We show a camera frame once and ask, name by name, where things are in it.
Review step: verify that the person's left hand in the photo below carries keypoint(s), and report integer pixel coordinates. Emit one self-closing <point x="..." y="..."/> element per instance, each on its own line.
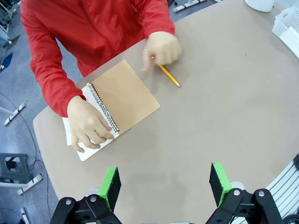
<point x="163" y="46"/>

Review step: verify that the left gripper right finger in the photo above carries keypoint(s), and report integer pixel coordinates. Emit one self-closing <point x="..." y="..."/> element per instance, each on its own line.
<point x="220" y="184"/>

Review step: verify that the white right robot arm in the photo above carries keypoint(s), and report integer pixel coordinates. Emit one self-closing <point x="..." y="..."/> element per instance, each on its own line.
<point x="259" y="4"/>

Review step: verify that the person torso red hoodie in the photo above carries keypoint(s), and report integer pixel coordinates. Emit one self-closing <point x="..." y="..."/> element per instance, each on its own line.
<point x="93" y="28"/>

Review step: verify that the brown spiral notebook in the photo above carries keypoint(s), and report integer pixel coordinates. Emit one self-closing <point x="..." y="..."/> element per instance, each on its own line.
<point x="126" y="98"/>

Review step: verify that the white slatted rail frame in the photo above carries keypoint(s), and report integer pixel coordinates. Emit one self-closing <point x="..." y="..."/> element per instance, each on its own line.
<point x="285" y="179"/>

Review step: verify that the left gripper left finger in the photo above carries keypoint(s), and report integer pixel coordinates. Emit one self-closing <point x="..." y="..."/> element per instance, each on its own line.
<point x="109" y="186"/>

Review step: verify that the yellow pencil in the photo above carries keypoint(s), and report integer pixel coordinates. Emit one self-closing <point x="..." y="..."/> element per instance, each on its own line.
<point x="169" y="75"/>

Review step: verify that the grey plastic step stool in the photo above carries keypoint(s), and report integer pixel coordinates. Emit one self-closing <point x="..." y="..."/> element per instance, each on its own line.
<point x="14" y="168"/>

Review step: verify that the person's right forearm red sleeve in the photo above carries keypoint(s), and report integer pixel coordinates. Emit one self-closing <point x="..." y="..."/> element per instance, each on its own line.
<point x="56" y="91"/>

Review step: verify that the white stand foot bar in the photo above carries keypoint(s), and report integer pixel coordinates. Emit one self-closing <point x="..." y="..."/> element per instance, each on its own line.
<point x="15" y="113"/>
<point x="24" y="215"/>
<point x="187" y="5"/>
<point x="30" y="184"/>

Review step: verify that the person's left forearm red sleeve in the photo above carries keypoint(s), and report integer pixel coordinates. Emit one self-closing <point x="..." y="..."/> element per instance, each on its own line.
<point x="158" y="21"/>

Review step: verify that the person's right hand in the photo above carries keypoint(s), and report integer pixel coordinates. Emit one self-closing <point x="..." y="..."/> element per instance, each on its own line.
<point x="86" y="123"/>

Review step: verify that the white paper sheet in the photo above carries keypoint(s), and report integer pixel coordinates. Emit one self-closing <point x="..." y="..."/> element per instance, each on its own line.
<point x="66" y="130"/>

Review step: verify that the white perforated plastic basket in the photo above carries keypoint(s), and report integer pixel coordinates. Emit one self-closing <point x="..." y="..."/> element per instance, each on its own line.
<point x="283" y="25"/>

